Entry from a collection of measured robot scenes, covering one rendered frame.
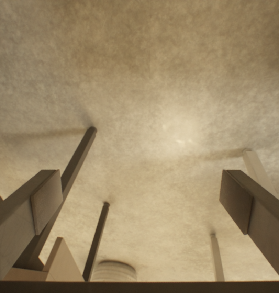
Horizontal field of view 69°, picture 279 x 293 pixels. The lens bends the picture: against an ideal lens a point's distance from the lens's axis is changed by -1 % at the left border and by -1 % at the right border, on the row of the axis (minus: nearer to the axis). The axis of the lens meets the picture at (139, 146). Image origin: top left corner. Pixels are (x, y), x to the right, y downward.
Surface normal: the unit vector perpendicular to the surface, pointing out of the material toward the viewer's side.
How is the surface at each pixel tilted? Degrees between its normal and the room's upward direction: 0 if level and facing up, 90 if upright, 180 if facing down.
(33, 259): 90
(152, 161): 0
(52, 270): 90
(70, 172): 90
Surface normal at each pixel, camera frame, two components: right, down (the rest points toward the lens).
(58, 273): 0.99, 0.06
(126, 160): -0.11, 0.62
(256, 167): -0.01, -0.78
